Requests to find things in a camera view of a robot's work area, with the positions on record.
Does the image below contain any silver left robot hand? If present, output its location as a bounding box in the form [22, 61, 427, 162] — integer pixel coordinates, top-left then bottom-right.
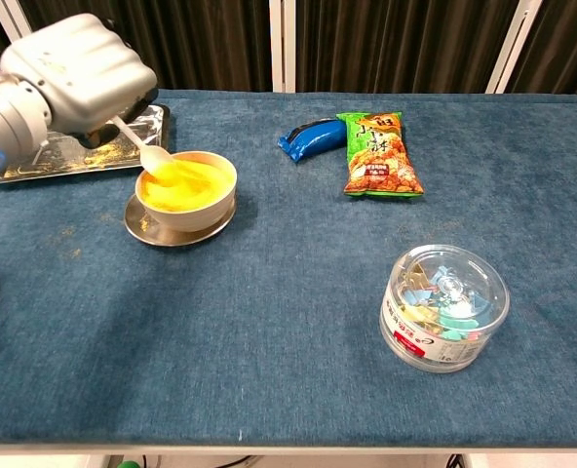
[0, 13, 159, 150]

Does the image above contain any white plastic spoon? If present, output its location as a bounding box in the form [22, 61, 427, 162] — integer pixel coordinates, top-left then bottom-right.
[110, 115, 175, 173]

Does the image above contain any rectangular steel tray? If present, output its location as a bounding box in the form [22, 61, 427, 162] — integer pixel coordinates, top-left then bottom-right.
[0, 103, 172, 185]

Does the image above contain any cream bowl with yellow powder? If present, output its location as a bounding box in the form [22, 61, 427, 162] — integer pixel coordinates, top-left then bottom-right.
[135, 150, 239, 233]

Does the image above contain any round steel saucer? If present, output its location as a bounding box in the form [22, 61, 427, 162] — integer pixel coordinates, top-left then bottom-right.
[124, 192, 238, 248]

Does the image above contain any blue snack packet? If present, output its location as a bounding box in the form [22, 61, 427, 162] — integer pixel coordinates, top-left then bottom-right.
[277, 118, 348, 165]

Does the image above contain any blue table cloth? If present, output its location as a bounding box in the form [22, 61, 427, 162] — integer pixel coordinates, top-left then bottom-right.
[0, 89, 577, 448]

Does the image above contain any green snack bag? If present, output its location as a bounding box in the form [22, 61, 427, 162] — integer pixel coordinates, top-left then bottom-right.
[335, 110, 425, 198]

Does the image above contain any clear round clip container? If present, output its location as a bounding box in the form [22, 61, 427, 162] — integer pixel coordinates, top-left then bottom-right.
[379, 244, 511, 374]

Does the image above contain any white frame post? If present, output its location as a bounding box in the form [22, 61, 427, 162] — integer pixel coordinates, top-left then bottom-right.
[268, 0, 298, 94]
[0, 0, 34, 43]
[485, 0, 546, 95]

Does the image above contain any black floor cable bundle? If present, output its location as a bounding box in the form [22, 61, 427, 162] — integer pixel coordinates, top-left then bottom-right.
[213, 454, 261, 468]

